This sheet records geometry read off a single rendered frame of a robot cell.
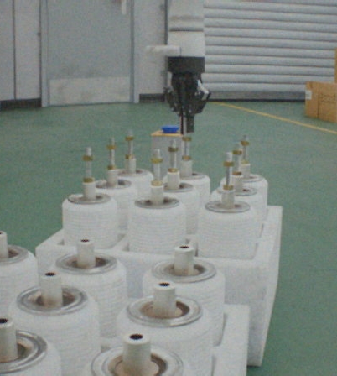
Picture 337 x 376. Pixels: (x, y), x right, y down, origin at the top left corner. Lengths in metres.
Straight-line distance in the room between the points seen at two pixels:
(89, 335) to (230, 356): 0.16
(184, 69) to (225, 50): 5.25
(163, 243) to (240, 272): 0.14
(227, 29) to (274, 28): 0.56
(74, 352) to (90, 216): 0.44
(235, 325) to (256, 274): 0.22
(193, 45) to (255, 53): 5.38
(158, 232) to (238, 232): 0.13
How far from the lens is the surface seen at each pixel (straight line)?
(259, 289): 0.95
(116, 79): 6.17
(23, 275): 0.74
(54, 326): 0.59
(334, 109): 4.77
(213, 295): 0.68
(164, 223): 0.98
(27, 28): 6.08
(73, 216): 1.02
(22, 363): 0.51
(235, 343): 0.69
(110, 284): 0.70
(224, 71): 6.43
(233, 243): 0.96
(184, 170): 1.23
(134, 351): 0.48
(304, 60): 6.83
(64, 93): 6.10
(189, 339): 0.57
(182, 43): 1.18
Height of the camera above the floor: 0.50
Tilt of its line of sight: 12 degrees down
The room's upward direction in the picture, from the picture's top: straight up
